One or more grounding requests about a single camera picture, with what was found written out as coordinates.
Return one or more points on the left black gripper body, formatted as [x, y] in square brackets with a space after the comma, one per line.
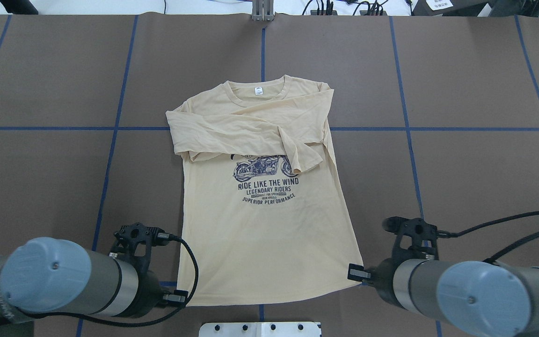
[149, 286]

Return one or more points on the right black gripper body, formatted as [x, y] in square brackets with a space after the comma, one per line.
[382, 277]

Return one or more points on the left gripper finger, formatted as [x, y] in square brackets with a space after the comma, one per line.
[175, 298]

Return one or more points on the aluminium frame post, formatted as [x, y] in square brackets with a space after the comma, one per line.
[263, 10]

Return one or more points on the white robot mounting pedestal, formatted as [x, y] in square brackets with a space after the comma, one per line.
[261, 329]

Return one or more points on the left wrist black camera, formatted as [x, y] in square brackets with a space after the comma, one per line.
[133, 244]

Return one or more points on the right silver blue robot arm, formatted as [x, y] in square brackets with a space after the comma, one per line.
[481, 299]

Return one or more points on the cream long-sleeve printed t-shirt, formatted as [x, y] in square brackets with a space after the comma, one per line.
[263, 209]

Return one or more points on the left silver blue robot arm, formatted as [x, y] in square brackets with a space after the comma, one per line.
[48, 277]

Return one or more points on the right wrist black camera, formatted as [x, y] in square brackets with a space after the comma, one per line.
[415, 239]

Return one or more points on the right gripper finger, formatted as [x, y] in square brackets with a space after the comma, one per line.
[357, 273]

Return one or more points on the orange black usb hub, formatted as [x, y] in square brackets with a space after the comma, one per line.
[370, 8]
[323, 7]

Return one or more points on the wrist black camera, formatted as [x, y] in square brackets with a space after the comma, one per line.
[415, 239]
[133, 244]

